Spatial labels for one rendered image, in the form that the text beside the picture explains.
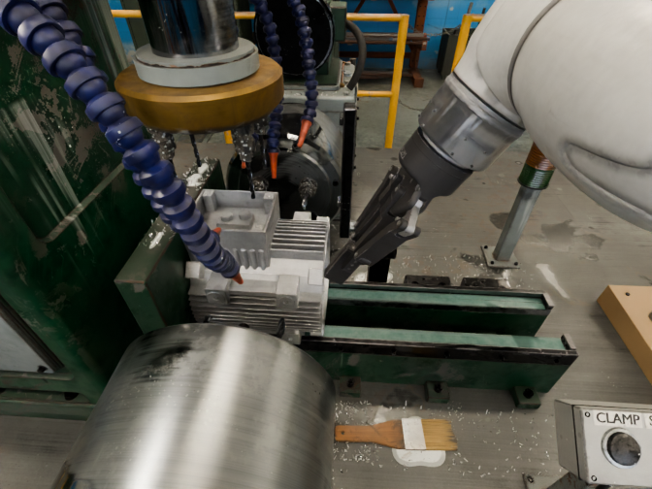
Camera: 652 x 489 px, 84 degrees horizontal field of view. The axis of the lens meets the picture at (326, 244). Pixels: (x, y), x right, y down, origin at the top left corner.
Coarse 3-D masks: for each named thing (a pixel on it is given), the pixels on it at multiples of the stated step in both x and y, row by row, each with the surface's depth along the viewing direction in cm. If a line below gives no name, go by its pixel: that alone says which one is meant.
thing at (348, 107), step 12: (348, 108) 54; (348, 120) 55; (348, 132) 56; (348, 144) 57; (348, 156) 59; (348, 168) 60; (348, 180) 62; (348, 192) 64; (348, 204) 65; (348, 216) 67; (348, 228) 69
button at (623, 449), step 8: (616, 432) 36; (608, 440) 35; (616, 440) 35; (624, 440) 35; (632, 440) 35; (608, 448) 35; (616, 448) 35; (624, 448) 35; (632, 448) 35; (616, 456) 35; (624, 456) 35; (632, 456) 35; (624, 464) 35; (632, 464) 35
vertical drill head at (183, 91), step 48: (144, 0) 33; (192, 0) 32; (144, 48) 38; (192, 48) 35; (240, 48) 38; (144, 96) 34; (192, 96) 34; (240, 96) 35; (192, 144) 50; (240, 144) 40
